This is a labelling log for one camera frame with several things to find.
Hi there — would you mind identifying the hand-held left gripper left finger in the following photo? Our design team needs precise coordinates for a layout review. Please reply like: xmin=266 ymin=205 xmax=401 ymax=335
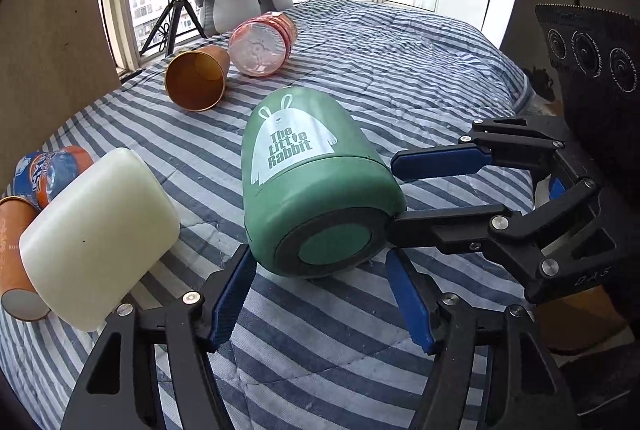
xmin=60 ymin=244 xmax=258 ymax=430

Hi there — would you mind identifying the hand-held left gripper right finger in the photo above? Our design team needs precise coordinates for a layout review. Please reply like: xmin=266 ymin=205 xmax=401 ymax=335
xmin=384 ymin=250 xmax=570 ymax=430

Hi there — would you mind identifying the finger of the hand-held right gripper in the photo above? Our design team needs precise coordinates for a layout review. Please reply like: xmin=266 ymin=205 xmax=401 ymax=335
xmin=386 ymin=178 xmax=603 ymax=307
xmin=390 ymin=114 xmax=572 ymax=184

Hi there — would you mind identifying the green cup with rabbit print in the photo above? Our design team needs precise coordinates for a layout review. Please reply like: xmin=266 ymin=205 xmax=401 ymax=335
xmin=241 ymin=86 xmax=407 ymax=280

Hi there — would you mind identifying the white plastic cup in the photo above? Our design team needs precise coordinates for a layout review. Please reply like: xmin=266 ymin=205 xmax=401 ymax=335
xmin=19 ymin=148 xmax=181 ymax=332

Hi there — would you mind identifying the copper metal cup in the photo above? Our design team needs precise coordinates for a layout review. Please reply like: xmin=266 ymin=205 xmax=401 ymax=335
xmin=165 ymin=45 xmax=232 ymax=112

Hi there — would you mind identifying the orange paper cup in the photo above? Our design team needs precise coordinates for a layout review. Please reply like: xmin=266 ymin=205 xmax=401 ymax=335
xmin=0 ymin=196 xmax=51 ymax=322

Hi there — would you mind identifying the blue striped blanket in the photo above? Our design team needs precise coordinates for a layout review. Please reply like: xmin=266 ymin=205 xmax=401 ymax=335
xmin=0 ymin=0 xmax=537 ymax=430

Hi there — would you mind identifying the pink clear plastic bottle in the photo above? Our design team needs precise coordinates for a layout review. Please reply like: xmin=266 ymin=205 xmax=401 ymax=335
xmin=228 ymin=11 xmax=299 ymax=77

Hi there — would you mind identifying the blue orange soda can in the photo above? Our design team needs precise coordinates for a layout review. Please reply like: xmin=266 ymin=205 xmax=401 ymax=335
xmin=12 ymin=146 xmax=95 ymax=211

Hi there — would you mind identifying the black tripod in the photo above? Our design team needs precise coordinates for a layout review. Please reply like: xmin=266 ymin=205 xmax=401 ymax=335
xmin=139 ymin=0 xmax=207 ymax=57

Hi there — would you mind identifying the brown wooden board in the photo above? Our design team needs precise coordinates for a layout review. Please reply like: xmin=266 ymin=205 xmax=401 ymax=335
xmin=0 ymin=0 xmax=124 ymax=192

